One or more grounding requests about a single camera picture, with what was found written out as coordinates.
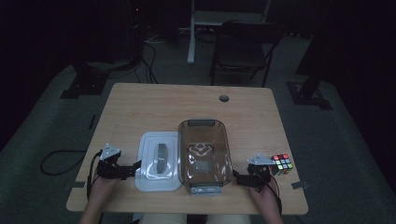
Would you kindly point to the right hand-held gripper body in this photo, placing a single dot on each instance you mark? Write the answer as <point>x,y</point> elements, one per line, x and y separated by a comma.
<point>260,174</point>

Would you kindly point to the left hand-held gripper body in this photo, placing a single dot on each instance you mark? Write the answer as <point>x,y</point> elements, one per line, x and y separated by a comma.
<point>107,166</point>

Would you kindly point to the white storage box lid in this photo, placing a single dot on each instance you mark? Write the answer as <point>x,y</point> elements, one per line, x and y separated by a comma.
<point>149,180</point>

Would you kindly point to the multicoloured puzzle cube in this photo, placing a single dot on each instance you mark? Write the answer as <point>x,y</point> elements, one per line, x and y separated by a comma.
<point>281,164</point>

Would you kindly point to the transparent brown storage box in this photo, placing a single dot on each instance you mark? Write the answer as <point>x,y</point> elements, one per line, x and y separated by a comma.
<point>205,149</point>

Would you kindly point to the person's right hand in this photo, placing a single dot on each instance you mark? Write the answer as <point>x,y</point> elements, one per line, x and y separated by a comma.
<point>264,196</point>

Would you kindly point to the person's left hand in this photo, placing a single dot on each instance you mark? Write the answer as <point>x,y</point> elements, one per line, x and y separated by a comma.
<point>102,191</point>

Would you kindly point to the grey tape strip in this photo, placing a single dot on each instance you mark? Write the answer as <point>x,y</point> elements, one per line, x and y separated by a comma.
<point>77,184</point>
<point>300,185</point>

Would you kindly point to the small black floor strip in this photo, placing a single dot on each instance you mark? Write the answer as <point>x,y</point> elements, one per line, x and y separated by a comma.
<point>92,122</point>

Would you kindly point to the black stand base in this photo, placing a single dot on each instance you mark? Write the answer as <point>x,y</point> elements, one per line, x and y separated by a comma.
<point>84,84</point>

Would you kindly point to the black stand with base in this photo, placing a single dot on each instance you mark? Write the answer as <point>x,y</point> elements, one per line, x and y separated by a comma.
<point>308,93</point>

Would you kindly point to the black folding chair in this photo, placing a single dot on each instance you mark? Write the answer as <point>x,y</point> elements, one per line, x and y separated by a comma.
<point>243,53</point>

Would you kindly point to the dark equipment tower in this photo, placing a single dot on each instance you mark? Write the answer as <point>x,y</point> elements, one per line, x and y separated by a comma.
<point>137,28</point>

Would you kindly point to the white desk frame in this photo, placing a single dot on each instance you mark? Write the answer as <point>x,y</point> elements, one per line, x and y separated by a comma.
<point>193,31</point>

